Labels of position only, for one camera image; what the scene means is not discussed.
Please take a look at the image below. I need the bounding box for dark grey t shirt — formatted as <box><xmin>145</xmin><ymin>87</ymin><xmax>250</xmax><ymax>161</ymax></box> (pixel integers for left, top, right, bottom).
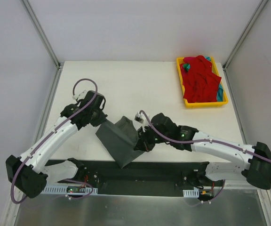
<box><xmin>96</xmin><ymin>116</ymin><xmax>144</xmax><ymax>169</ymax></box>

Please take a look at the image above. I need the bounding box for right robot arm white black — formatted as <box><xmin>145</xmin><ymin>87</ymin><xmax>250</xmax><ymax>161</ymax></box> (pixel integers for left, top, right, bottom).
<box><xmin>134</xmin><ymin>111</ymin><xmax>271</xmax><ymax>190</ymax></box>

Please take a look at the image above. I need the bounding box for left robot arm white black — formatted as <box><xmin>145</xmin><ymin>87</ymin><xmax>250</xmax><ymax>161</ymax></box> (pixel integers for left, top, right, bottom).
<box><xmin>6</xmin><ymin>90</ymin><xmax>107</xmax><ymax>198</ymax></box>

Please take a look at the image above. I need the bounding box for red t shirt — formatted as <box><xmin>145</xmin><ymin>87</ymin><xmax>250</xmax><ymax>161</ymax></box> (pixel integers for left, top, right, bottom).
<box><xmin>182</xmin><ymin>55</ymin><xmax>222</xmax><ymax>104</ymax></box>

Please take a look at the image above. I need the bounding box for teal t shirt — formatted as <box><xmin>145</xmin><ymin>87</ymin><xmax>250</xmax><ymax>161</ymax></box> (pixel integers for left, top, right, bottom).
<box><xmin>182</xmin><ymin>56</ymin><xmax>224</xmax><ymax>102</ymax></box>

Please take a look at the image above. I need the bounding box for yellow plastic bin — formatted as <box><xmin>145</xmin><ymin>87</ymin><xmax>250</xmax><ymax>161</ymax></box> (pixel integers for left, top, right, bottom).
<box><xmin>176</xmin><ymin>55</ymin><xmax>228</xmax><ymax>108</ymax></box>

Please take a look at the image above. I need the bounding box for magenta t shirt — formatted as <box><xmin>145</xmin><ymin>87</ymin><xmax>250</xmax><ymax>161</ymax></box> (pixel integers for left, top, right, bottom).
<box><xmin>183</xmin><ymin>56</ymin><xmax>195</xmax><ymax>63</ymax></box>

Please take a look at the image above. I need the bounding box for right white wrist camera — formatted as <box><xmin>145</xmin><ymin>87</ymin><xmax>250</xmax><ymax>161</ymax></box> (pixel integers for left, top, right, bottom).
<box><xmin>135</xmin><ymin>112</ymin><xmax>150</xmax><ymax>132</ymax></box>

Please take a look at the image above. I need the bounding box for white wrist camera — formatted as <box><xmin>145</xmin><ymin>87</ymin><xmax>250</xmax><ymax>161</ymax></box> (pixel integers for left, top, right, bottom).
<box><xmin>135</xmin><ymin>112</ymin><xmax>150</xmax><ymax>132</ymax></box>
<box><xmin>72</xmin><ymin>90</ymin><xmax>87</xmax><ymax>102</ymax></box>

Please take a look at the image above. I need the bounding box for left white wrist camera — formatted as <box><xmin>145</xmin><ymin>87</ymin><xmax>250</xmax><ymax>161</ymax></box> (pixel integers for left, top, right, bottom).
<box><xmin>72</xmin><ymin>90</ymin><xmax>87</xmax><ymax>102</ymax></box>

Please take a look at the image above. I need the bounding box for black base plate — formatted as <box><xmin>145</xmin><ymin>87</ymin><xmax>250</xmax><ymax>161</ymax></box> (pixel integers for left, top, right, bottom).
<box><xmin>69</xmin><ymin>158</ymin><xmax>223</xmax><ymax>197</ymax></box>

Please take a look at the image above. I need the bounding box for front aluminium rail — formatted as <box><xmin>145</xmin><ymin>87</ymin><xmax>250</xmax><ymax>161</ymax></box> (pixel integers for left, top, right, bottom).
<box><xmin>14</xmin><ymin>176</ymin><xmax>270</xmax><ymax>191</ymax></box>

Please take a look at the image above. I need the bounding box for right white cable duct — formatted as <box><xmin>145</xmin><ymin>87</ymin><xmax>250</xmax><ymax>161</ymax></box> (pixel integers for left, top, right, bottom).
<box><xmin>183</xmin><ymin>188</ymin><xmax>199</xmax><ymax>198</ymax></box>

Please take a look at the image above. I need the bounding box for white cable duct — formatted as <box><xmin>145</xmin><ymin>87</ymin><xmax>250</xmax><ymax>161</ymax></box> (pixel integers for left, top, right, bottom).
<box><xmin>183</xmin><ymin>188</ymin><xmax>199</xmax><ymax>198</ymax></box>
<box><xmin>41</xmin><ymin>185</ymin><xmax>98</xmax><ymax>195</ymax></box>

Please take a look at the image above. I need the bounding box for left white cable duct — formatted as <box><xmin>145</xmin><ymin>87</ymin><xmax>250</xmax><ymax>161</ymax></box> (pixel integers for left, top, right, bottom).
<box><xmin>41</xmin><ymin>185</ymin><xmax>98</xmax><ymax>195</ymax></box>

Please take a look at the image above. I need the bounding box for left aluminium frame post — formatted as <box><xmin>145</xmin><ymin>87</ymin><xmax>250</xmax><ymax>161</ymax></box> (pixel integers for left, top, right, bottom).
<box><xmin>20</xmin><ymin>0</ymin><xmax>61</xmax><ymax>69</ymax></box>

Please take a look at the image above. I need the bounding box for aluminium frame post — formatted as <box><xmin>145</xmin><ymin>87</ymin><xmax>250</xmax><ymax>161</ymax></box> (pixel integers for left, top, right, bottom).
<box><xmin>20</xmin><ymin>0</ymin><xmax>61</xmax><ymax>69</ymax></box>
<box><xmin>222</xmin><ymin>0</ymin><xmax>270</xmax><ymax>70</ymax></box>

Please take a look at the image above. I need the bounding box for right aluminium frame post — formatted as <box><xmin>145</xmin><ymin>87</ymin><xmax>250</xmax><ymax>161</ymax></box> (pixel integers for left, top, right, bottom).
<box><xmin>222</xmin><ymin>0</ymin><xmax>270</xmax><ymax>70</ymax></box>

